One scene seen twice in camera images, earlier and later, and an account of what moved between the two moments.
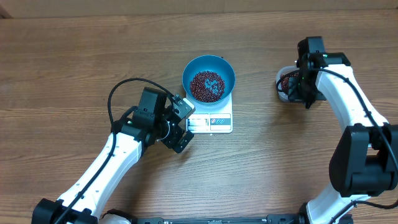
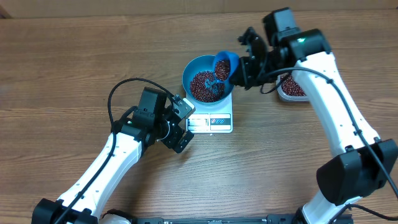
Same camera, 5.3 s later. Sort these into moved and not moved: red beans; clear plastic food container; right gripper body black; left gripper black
Moved: right gripper body black
Not moved: clear plastic food container; red beans; left gripper black
